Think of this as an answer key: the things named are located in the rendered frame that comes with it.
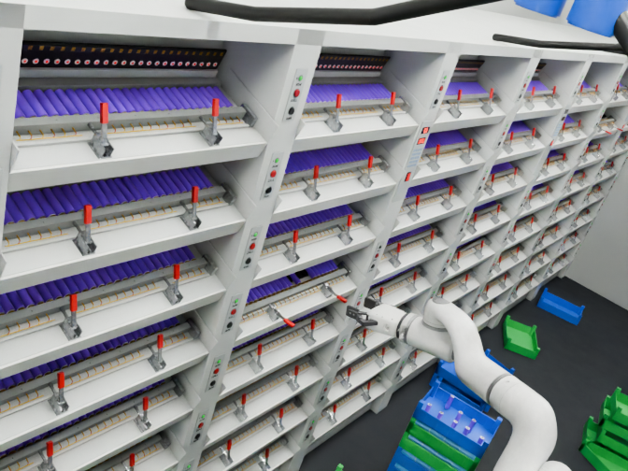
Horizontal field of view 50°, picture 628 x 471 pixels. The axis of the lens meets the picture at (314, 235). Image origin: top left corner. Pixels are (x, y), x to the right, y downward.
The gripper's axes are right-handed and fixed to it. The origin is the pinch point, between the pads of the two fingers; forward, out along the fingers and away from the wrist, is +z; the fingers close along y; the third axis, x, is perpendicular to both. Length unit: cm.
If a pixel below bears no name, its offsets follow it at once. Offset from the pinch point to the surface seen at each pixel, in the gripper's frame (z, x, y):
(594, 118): 10, 41, 240
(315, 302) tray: 20.1, -8.3, 7.2
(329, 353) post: 26, -38, 30
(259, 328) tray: 19.7, -8.6, -19.7
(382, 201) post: 15.0, 23.0, 30.2
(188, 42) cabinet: 23, 69, -50
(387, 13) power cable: -35, 80, -66
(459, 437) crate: -15, -69, 65
